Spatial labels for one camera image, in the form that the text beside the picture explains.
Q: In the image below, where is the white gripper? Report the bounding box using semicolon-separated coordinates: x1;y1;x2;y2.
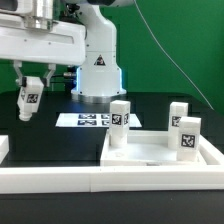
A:
0;0;86;87

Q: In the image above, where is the white square tabletop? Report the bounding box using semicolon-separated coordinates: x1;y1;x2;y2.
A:
100;130;206;166

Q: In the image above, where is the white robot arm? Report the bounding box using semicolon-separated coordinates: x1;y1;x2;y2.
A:
0;0;134;102

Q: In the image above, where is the white sheet with AprilTags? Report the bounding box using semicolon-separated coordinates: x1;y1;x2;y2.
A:
56;113;142;128

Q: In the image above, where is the white U-shaped fence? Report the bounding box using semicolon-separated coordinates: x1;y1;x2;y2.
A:
0;138;224;194

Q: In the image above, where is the black cable bundle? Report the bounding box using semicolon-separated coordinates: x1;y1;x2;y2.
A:
51;73;78;81

